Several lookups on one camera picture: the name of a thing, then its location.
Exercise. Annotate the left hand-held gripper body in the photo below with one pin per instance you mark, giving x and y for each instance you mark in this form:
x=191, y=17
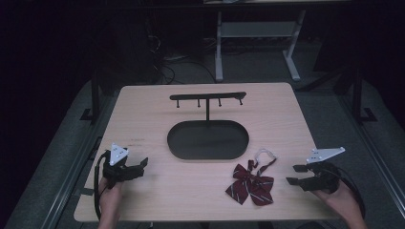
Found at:
x=118, y=173

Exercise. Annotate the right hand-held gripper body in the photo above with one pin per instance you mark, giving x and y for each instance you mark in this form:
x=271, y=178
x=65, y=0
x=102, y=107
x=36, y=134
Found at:
x=324, y=179

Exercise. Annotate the person's left hand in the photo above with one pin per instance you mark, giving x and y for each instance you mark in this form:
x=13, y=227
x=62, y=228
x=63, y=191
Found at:
x=110, y=197

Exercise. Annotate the person's right hand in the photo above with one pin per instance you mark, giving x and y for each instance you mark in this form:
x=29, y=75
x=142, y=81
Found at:
x=342, y=203

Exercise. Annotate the red striped bow tie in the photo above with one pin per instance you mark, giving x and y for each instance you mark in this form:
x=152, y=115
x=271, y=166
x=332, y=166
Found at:
x=251, y=184

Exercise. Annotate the black hook stand with tray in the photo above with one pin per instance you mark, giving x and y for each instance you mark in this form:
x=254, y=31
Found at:
x=208, y=140

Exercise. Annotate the black metal stand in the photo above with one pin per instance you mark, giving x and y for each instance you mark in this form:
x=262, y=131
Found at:
x=358, y=95
x=94, y=98

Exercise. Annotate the white metal desk frame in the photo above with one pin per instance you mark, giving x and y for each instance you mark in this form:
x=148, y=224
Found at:
x=254, y=30

